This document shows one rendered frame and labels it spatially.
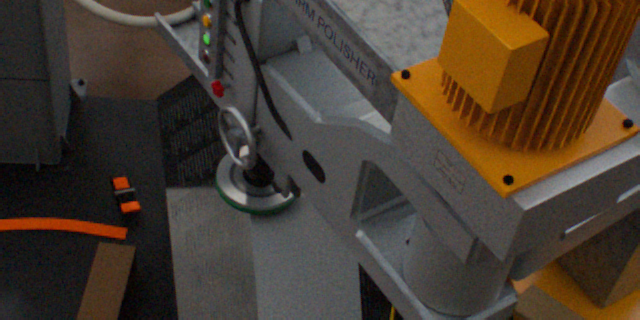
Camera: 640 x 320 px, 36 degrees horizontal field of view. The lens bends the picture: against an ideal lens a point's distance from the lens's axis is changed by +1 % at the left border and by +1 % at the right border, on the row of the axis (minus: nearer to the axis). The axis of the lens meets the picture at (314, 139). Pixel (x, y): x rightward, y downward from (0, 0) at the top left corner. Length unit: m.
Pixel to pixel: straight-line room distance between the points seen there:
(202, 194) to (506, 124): 1.36
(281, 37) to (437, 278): 0.60
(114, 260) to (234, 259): 0.84
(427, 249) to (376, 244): 0.20
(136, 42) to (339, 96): 2.25
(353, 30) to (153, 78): 2.37
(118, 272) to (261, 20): 1.42
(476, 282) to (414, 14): 0.48
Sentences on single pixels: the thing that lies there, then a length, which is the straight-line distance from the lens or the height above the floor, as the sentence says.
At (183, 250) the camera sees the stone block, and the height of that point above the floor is 0.64.
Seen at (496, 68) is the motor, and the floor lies 1.90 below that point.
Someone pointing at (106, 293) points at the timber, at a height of 0.14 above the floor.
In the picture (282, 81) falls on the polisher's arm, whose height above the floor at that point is 1.36.
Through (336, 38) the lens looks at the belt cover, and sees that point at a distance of 1.73.
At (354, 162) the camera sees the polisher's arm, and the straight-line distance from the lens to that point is 1.85.
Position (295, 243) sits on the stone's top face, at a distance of 2.44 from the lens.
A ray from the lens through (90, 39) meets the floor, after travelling 4.16.
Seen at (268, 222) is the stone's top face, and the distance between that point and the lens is 2.47.
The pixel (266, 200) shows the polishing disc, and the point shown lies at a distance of 2.46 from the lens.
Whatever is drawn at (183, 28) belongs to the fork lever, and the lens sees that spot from 2.64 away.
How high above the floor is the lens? 2.73
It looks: 46 degrees down
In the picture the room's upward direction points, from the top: 9 degrees clockwise
